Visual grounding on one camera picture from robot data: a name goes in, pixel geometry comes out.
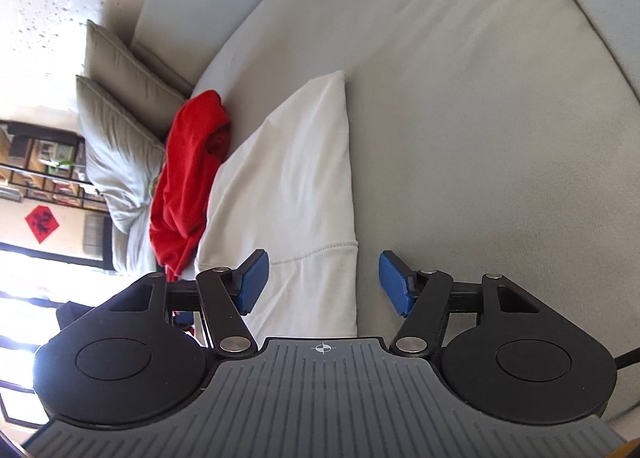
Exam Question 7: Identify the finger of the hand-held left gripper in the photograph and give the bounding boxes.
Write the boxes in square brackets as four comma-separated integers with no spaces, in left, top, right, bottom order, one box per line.
[172,310,197,339]

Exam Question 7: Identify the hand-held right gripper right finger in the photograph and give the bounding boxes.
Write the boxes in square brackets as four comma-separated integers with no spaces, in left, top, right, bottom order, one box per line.
[378,250,544,358]

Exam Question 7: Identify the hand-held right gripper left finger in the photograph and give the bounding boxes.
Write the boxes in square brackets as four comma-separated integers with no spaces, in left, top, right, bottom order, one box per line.
[107,249,271,358]

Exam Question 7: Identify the beige t-shirt with brown script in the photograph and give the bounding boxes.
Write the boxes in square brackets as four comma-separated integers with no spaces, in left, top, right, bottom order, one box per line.
[194,70,360,339]

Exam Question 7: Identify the white radiator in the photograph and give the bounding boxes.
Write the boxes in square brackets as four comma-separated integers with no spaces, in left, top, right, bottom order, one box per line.
[82,215,109,259]

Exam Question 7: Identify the red garment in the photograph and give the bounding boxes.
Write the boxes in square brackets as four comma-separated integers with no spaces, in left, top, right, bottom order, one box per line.
[149,90,232,283]

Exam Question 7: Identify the black bookshelf with books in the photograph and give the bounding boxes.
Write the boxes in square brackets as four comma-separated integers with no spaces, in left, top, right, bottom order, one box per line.
[0,120,108,212]

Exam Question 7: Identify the grey sofa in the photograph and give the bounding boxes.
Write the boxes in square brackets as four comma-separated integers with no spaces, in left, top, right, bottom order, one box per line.
[110,0,640,354]

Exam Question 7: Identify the large grey-green pillow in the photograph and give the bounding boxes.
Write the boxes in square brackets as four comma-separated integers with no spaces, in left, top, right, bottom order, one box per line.
[75,75,168,235]

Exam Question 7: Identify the black window frame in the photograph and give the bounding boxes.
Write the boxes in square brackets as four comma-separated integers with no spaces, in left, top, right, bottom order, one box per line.
[0,242,117,431]

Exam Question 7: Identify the red diamond wall decoration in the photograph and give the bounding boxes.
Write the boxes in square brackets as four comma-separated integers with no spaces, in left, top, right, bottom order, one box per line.
[25,205,62,245]

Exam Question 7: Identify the black braided cable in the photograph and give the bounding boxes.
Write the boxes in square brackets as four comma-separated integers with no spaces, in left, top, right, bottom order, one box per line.
[614,349,640,373]

